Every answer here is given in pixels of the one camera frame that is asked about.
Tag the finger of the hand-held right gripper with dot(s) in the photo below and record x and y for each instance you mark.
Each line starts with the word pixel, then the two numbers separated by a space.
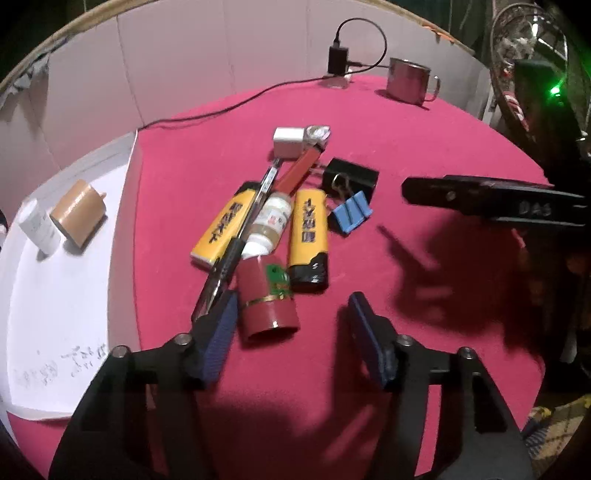
pixel 498 180
pixel 438 194

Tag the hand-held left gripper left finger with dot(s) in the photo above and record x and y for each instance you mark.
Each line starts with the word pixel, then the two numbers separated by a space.
pixel 219 337

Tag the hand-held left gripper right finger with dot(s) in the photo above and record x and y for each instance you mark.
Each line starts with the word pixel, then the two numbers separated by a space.
pixel 369 337

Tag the red cylindrical can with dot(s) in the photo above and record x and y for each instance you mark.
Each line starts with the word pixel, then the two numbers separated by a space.
pixel 263 300

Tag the clear black ballpoint pen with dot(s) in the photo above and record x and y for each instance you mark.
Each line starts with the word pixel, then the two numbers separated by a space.
pixel 231 256

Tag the black binder clip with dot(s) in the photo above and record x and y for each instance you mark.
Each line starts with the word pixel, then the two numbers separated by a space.
pixel 355 175

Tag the blue binder clip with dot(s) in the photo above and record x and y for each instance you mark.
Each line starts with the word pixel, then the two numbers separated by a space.
pixel 351 214

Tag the yellow lighter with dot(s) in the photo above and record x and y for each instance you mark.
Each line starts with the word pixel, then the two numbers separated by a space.
pixel 217 230
pixel 308 230

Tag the small white labelled bottle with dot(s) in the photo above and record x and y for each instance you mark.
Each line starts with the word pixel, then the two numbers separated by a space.
pixel 270 221

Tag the red box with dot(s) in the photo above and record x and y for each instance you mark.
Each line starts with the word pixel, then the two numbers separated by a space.
pixel 298 168

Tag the white tray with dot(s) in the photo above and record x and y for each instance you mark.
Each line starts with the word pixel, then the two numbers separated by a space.
pixel 69 300

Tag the red white printed cushion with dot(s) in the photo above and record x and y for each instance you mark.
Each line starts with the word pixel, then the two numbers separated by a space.
pixel 513 108

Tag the wicker hanging chair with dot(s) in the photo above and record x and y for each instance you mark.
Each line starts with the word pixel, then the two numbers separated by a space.
pixel 501 69

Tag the steel mug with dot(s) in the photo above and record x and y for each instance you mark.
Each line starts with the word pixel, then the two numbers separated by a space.
pixel 404 81

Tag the white power socket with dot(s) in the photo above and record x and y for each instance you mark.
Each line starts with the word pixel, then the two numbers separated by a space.
pixel 334 83

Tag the white cube charger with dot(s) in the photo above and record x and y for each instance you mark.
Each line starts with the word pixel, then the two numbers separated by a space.
pixel 287 142

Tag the black power adapter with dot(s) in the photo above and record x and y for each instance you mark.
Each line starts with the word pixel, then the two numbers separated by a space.
pixel 338 59

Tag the brown tape roll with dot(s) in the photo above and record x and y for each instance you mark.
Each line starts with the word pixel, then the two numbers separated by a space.
pixel 76 214

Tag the white plastic bottle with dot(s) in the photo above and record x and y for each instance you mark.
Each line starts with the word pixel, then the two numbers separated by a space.
pixel 39 228

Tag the patterned floor mat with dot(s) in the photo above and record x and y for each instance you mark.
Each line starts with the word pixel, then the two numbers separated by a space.
pixel 558 429

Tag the grey rag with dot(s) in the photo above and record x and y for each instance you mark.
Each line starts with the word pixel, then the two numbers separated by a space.
pixel 32 69

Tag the bamboo rail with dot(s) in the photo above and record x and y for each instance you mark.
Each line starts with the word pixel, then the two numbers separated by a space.
pixel 455 42

